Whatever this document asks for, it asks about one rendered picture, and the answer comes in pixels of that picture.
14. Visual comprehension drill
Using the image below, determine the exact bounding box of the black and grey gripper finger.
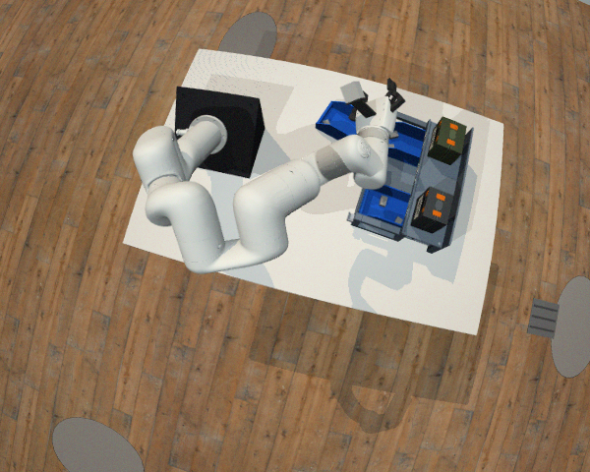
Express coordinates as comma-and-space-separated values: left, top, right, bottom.
349, 92, 368, 122
385, 78, 405, 112

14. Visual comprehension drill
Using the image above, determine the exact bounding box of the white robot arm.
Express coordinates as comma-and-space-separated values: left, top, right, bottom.
133, 115, 389, 274

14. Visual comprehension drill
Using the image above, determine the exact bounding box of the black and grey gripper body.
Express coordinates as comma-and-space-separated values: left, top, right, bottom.
356, 96, 397, 137

